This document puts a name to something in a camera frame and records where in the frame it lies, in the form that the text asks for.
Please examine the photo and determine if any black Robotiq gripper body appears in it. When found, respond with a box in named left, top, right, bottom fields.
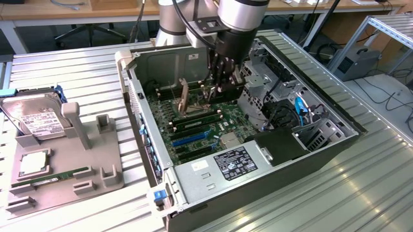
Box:
left=214, top=29, right=258, bottom=65

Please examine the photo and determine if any graphics card with metal bracket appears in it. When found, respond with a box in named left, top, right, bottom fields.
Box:
left=176, top=77, right=245, bottom=119

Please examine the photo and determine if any grey perforated drive cage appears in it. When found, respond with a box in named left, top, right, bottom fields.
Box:
left=237, top=40, right=292, bottom=132

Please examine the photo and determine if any thin metal locking lever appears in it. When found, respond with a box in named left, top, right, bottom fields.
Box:
left=169, top=80, right=178, bottom=102

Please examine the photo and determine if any CPU socket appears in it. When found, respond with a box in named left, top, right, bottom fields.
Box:
left=176, top=96, right=206, bottom=116

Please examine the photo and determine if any green motherboard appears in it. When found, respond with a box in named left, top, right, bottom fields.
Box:
left=147, top=81, right=256, bottom=165

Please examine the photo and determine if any RAM stick with white label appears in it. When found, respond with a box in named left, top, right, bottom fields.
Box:
left=173, top=116, right=224, bottom=130

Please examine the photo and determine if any long black expansion slot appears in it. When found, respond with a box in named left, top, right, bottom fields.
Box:
left=177, top=147, right=214, bottom=162
left=169, top=128, right=208, bottom=141

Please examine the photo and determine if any silver finned heatsink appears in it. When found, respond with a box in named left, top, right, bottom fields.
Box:
left=220, top=134, right=242, bottom=148

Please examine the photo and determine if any blue expansion slot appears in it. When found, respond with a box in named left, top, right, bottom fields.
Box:
left=172, top=134, right=210, bottom=147

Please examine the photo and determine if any black plastic shroud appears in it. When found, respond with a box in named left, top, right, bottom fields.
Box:
left=244, top=127, right=313, bottom=167

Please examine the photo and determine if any perforated metal disk bay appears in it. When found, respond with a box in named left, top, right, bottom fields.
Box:
left=292, top=117, right=345, bottom=152

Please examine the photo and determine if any black chair base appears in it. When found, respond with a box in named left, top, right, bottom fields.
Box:
left=54, top=23, right=127, bottom=48

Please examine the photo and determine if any grey power supply unit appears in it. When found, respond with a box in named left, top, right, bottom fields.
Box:
left=173, top=139, right=276, bottom=205

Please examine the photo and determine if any blue disk carrier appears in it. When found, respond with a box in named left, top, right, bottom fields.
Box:
left=0, top=83, right=69, bottom=104

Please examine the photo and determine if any open dark PC case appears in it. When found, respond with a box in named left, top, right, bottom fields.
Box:
left=114, top=35, right=369, bottom=232

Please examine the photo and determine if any blue case latch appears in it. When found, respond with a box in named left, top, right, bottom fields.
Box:
left=151, top=189, right=169, bottom=203

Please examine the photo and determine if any silver hard disk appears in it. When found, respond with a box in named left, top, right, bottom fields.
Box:
left=0, top=93, right=73, bottom=141

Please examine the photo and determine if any grey plastic parts rack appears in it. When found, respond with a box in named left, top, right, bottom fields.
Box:
left=4, top=102, right=127, bottom=219

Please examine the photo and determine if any green RAM stick bare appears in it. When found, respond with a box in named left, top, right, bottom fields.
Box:
left=11, top=166, right=89, bottom=188

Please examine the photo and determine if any silver CPU chip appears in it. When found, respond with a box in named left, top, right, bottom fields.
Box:
left=19, top=152, right=50, bottom=176

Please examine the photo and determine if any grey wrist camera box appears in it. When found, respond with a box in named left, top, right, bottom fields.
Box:
left=186, top=17, right=232, bottom=48

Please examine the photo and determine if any blue wire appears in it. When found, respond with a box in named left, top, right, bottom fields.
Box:
left=294, top=96, right=308, bottom=126

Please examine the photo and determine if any black hanging cable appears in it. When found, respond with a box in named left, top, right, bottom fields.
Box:
left=129, top=0, right=147, bottom=44

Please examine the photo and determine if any grey box with handle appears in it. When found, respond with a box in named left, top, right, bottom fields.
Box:
left=335, top=45, right=381, bottom=82

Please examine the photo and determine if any aluminium profile frame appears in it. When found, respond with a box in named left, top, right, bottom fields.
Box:
left=329, top=14, right=413, bottom=73

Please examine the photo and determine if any wooden desk white frame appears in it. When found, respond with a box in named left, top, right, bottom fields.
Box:
left=0, top=0, right=408, bottom=55

